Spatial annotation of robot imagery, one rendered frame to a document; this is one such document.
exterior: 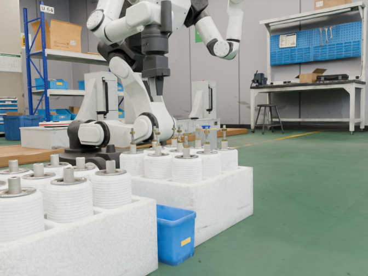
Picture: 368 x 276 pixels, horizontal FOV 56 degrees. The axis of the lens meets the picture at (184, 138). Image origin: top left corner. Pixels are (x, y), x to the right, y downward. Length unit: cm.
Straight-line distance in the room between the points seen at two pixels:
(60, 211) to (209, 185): 48
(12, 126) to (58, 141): 263
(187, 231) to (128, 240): 19
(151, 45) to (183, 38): 670
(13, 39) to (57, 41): 146
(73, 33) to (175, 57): 238
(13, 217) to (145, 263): 35
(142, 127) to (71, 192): 87
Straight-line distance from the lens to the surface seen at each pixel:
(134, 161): 120
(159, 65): 112
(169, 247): 93
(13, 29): 778
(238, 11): 171
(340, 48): 610
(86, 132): 190
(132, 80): 165
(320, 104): 626
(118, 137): 178
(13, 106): 671
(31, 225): 71
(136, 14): 117
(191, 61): 760
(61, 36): 654
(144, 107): 163
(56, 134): 320
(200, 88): 500
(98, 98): 362
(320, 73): 596
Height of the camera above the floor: 40
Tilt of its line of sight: 5 degrees down
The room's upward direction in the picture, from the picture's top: 1 degrees counter-clockwise
